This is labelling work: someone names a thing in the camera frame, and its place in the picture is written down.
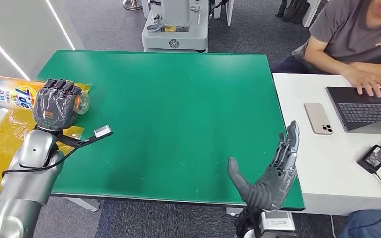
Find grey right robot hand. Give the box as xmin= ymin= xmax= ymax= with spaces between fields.
xmin=227 ymin=120 xmax=301 ymax=212

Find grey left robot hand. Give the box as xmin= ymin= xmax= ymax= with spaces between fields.
xmin=32 ymin=78 xmax=83 ymax=132

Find person's right hand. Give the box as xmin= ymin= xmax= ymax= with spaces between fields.
xmin=342 ymin=67 xmax=381 ymax=99

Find orange detergent bottle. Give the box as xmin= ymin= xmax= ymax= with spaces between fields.
xmin=0 ymin=74 xmax=90 ymax=116

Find dark grey laptop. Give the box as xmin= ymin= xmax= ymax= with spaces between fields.
xmin=325 ymin=86 xmax=381 ymax=136

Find person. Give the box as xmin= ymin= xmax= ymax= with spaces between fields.
xmin=270 ymin=0 xmax=381 ymax=99

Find beige smartphone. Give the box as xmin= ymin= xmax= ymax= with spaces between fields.
xmin=303 ymin=102 xmax=334 ymax=136

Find yellow taped cardboard box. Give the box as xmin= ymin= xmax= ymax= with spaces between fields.
xmin=0 ymin=77 xmax=92 ymax=195

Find black power adapter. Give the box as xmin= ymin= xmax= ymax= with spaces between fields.
xmin=357 ymin=144 xmax=381 ymax=175

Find white furniture panel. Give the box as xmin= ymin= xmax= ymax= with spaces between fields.
xmin=302 ymin=0 xmax=328 ymax=28
xmin=209 ymin=0 xmax=235 ymax=27

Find black equipment legs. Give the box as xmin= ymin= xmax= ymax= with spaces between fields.
xmin=275 ymin=0 xmax=311 ymax=25

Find white table leg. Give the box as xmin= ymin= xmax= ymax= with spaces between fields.
xmin=66 ymin=197 xmax=101 ymax=213

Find person's leg in jeans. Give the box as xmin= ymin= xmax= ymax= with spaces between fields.
xmin=338 ymin=210 xmax=381 ymax=238

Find chrome stanchion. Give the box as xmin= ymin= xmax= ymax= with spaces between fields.
xmin=122 ymin=0 xmax=144 ymax=11

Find grey robot stand machine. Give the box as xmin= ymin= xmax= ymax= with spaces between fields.
xmin=140 ymin=0 xmax=210 ymax=53

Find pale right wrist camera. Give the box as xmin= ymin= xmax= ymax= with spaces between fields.
xmin=259 ymin=210 xmax=296 ymax=234

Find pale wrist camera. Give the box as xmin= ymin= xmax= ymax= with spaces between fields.
xmin=259 ymin=210 xmax=296 ymax=234
xmin=93 ymin=124 xmax=114 ymax=140

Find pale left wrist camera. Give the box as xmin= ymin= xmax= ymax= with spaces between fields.
xmin=93 ymin=124 xmax=114 ymax=140

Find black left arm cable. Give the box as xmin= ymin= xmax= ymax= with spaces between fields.
xmin=1 ymin=147 xmax=80 ymax=179

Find white cable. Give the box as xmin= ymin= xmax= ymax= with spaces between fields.
xmin=329 ymin=215 xmax=337 ymax=238

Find white wall light strip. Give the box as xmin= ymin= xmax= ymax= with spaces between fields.
xmin=44 ymin=0 xmax=76 ymax=51
xmin=0 ymin=22 xmax=31 ymax=81

